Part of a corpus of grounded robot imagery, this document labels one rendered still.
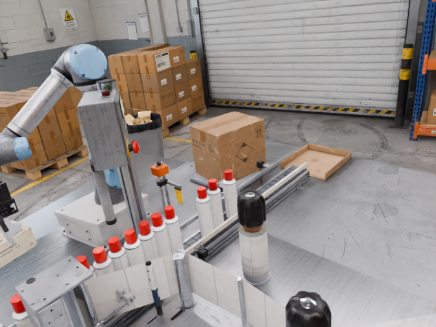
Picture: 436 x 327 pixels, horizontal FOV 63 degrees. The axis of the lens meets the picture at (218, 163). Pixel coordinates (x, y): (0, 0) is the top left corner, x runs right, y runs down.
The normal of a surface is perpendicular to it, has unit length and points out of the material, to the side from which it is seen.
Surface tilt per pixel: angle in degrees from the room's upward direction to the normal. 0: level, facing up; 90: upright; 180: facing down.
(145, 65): 90
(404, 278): 0
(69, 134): 87
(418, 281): 0
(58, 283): 0
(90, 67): 79
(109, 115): 90
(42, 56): 90
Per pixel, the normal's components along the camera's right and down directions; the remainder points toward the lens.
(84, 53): 0.56, 0.11
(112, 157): 0.22, 0.39
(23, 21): 0.85, 0.14
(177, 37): -0.52, 0.40
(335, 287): -0.10, -0.90
